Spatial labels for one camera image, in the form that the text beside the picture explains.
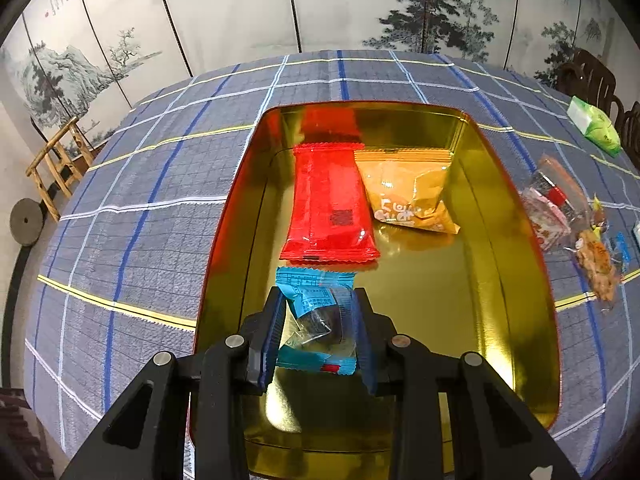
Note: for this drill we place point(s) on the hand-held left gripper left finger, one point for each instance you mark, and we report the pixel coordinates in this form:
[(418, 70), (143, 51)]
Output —
[(274, 330)]

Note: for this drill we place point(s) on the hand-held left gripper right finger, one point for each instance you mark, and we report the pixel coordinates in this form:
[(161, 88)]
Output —
[(361, 330)]

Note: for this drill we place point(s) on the blue snack packet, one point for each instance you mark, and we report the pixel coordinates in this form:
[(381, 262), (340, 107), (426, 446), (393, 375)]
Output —
[(310, 295)]

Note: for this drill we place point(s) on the gold metal tin box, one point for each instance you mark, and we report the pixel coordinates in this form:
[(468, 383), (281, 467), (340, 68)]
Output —
[(450, 285)]

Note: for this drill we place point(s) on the clear peanut brittle packet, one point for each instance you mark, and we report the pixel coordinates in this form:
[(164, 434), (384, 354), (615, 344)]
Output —
[(597, 265)]

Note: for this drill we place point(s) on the red snack packet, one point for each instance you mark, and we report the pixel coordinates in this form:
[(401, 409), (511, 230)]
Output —
[(325, 200)]

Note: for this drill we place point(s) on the orange snack packet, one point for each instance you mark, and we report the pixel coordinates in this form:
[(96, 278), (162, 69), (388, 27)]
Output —
[(405, 185)]

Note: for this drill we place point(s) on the plaid grey tablecloth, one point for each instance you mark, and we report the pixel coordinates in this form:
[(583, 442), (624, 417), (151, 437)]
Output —
[(150, 240)]

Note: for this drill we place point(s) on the pink snack packet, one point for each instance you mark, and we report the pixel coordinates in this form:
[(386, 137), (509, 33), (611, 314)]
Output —
[(542, 222)]

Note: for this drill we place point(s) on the clear sausage packet red label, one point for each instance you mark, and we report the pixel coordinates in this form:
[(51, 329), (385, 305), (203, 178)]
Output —
[(562, 180)]

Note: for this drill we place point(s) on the round stone disc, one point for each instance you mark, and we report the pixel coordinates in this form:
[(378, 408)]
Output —
[(26, 222)]

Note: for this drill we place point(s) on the small blue candy packet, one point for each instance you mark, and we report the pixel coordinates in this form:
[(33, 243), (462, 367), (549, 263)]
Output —
[(621, 247)]

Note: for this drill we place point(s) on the dark slatted object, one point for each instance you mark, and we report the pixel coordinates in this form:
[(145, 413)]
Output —
[(20, 435)]

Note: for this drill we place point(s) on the light wooden stand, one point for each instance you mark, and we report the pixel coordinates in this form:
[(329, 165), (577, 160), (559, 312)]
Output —
[(57, 160)]

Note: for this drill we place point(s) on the white packet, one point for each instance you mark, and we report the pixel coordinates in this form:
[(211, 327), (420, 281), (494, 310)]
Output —
[(636, 235)]

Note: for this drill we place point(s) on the green tissue pack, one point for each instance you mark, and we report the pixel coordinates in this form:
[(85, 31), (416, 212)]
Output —
[(595, 125)]

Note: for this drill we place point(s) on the painted landscape folding screen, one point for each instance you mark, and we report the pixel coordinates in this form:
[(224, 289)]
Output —
[(225, 10)]

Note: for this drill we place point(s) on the dark wooden chair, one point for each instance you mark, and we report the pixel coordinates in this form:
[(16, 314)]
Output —
[(590, 75), (631, 130)]

